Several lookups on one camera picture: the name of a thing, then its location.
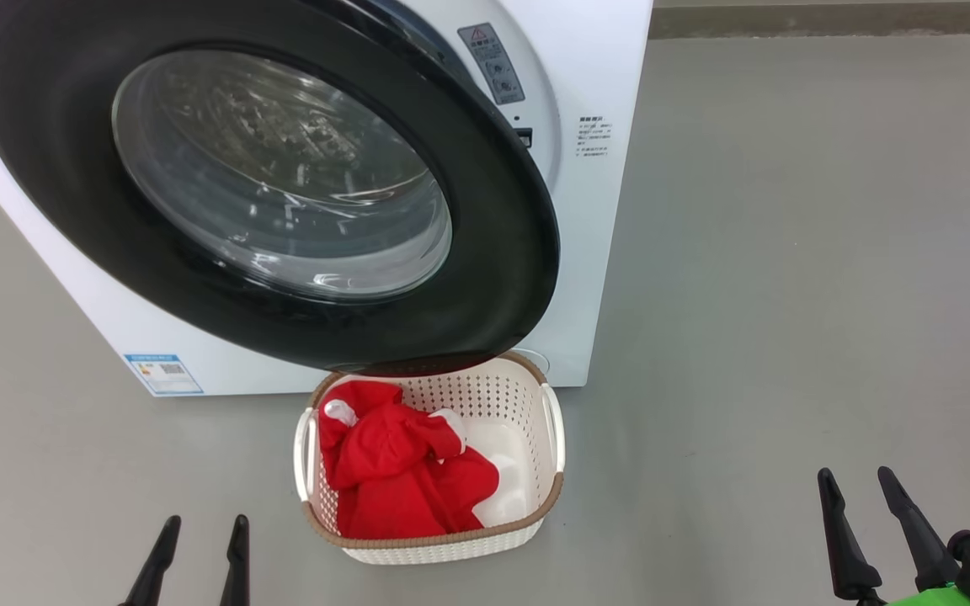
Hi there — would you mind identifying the grey warning sticker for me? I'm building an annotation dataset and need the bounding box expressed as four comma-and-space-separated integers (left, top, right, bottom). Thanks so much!
457, 22, 527, 107

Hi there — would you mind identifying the white front-load washing machine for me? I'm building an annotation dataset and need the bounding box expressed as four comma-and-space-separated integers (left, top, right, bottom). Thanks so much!
0, 0, 654, 397

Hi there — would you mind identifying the cream perforated laundry basket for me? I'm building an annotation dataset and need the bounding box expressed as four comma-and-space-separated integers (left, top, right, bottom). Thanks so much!
293, 352, 567, 566

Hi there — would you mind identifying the black round glass washer door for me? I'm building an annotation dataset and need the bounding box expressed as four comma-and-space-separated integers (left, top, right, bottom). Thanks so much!
0, 0, 561, 376

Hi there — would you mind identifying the blue energy label sticker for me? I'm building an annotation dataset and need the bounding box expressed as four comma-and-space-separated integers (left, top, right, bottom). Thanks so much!
124, 353, 205, 397

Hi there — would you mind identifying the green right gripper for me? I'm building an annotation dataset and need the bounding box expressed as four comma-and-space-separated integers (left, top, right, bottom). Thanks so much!
817, 465, 970, 606

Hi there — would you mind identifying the grey skirting board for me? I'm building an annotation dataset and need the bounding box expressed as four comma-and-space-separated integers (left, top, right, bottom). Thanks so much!
648, 3, 970, 40

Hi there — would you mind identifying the red garment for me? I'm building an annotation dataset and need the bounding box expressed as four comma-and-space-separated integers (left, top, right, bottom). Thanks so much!
337, 444, 501, 540
318, 380, 470, 492

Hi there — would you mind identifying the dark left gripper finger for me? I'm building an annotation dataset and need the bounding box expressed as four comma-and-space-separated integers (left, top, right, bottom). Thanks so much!
219, 514, 251, 606
118, 515, 184, 606

